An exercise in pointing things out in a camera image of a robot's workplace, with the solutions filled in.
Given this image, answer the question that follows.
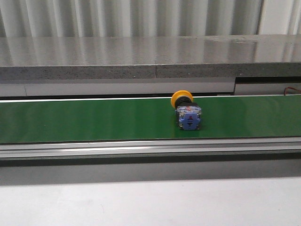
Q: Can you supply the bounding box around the grey panel under countertop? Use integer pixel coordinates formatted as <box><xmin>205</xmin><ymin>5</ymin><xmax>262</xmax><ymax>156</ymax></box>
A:
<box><xmin>0</xmin><ymin>76</ymin><xmax>301</xmax><ymax>97</ymax></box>

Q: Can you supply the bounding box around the green conveyor belt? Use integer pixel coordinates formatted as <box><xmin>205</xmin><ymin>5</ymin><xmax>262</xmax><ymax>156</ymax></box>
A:
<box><xmin>0</xmin><ymin>95</ymin><xmax>301</xmax><ymax>144</ymax></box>

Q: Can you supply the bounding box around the grey stone countertop slab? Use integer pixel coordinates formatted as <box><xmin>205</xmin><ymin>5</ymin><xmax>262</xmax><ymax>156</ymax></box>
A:
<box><xmin>0</xmin><ymin>35</ymin><xmax>301</xmax><ymax>81</ymax></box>

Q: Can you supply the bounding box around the white pleated curtain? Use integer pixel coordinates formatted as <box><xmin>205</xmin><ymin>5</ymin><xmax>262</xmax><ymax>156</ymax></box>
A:
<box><xmin>0</xmin><ymin>0</ymin><xmax>301</xmax><ymax>37</ymax></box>

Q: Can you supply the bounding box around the yellow push button switch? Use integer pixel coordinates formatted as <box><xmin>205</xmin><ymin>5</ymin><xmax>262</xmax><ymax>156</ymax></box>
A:
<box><xmin>171</xmin><ymin>90</ymin><xmax>202</xmax><ymax>130</ymax></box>

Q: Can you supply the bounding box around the aluminium conveyor front rail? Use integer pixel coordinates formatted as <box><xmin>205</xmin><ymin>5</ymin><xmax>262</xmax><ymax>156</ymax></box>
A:
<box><xmin>0</xmin><ymin>137</ymin><xmax>301</xmax><ymax>158</ymax></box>

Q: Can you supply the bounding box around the red wire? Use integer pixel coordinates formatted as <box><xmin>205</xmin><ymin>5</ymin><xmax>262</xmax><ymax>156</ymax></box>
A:
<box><xmin>283</xmin><ymin>87</ymin><xmax>301</xmax><ymax>96</ymax></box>

